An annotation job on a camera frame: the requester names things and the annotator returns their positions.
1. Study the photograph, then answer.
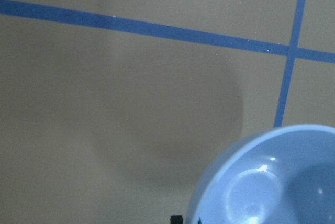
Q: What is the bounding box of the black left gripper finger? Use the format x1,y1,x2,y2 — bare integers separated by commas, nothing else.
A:
170,215,183,224

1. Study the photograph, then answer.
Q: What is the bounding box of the blue bowl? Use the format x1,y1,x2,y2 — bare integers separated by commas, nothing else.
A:
186,125,334,223

